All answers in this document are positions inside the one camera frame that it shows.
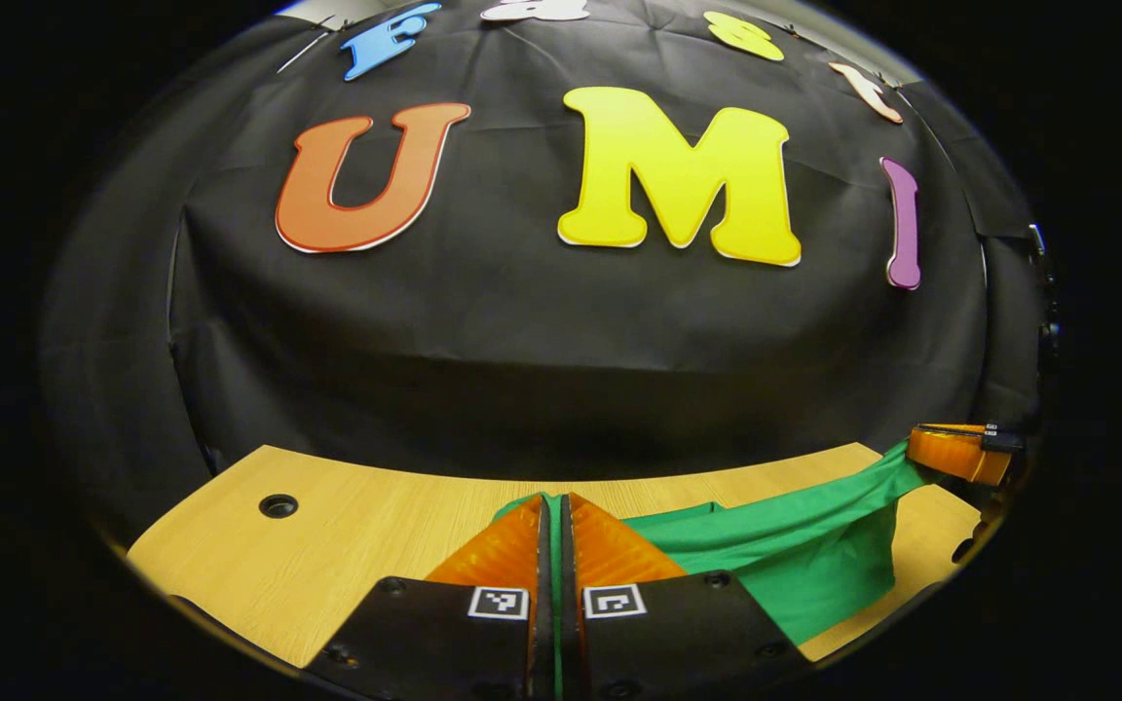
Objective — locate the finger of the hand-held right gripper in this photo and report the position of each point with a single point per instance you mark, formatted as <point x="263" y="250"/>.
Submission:
<point x="955" y="453"/>

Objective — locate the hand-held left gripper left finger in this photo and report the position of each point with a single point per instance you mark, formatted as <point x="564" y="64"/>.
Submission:
<point x="543" y="604"/>

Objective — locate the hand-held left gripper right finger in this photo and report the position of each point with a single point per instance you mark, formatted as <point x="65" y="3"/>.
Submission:
<point x="569" y="604"/>

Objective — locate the black backdrop cloth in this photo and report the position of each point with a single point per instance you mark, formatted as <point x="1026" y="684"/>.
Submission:
<point x="561" y="370"/>

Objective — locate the green T-shirt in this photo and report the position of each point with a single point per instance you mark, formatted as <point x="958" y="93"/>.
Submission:
<point x="795" y="555"/>

